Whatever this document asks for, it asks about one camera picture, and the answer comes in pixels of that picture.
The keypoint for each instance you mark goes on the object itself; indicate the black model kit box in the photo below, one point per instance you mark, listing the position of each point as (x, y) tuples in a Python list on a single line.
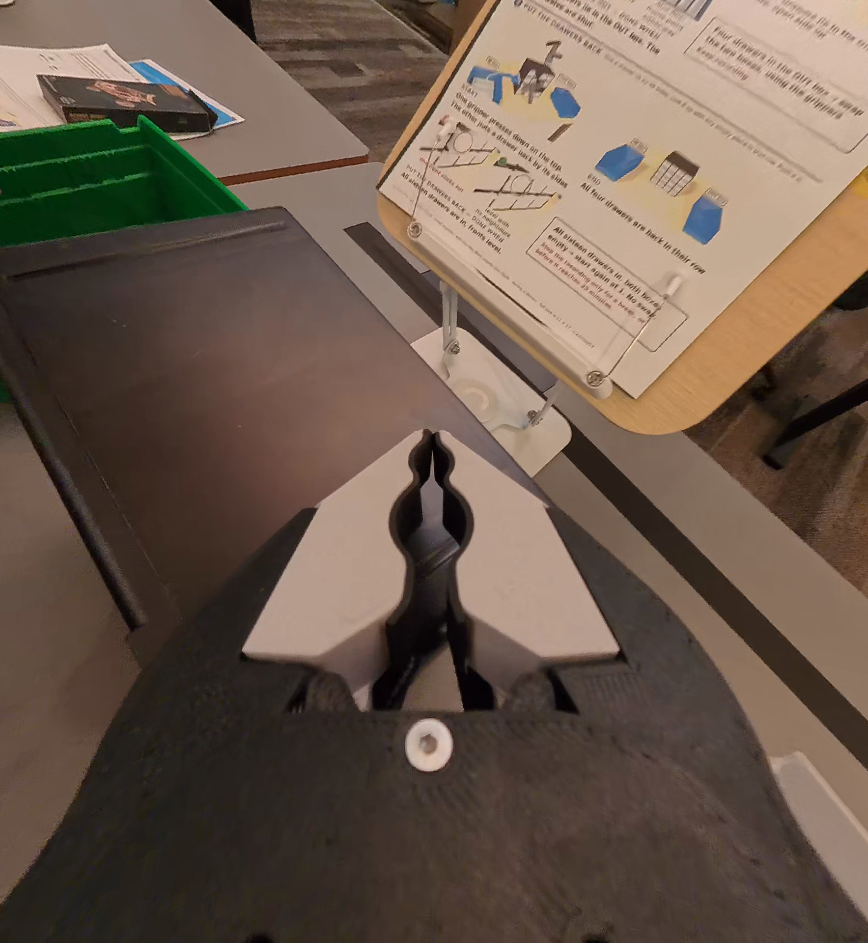
[(124, 103)]

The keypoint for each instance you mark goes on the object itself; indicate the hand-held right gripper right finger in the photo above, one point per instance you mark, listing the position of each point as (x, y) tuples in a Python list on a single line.
[(544, 589)]

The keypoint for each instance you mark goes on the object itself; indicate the blue header paper sheet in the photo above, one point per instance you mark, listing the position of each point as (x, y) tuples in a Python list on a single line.
[(220, 118)]

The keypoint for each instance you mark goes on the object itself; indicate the instruction sheet with blue pictures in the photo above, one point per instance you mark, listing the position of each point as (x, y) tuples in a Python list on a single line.
[(625, 110)]

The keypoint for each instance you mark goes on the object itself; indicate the green plastic bin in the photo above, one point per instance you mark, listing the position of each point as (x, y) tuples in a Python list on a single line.
[(109, 184)]

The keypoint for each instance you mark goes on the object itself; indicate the black drawer cabinet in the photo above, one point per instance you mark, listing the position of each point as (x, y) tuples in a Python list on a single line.
[(220, 383)]

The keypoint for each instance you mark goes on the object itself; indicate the instruction sheet on wooden stand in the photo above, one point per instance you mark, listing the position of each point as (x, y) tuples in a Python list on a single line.
[(773, 353)]

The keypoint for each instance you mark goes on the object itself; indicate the black metal leg frame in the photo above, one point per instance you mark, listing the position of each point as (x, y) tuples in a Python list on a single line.
[(831, 412)]

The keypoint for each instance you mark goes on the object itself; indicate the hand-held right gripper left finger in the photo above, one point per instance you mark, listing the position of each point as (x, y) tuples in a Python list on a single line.
[(323, 589)]

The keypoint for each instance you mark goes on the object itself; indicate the translucent plastic bin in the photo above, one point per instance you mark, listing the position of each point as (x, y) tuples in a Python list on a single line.
[(846, 847)]

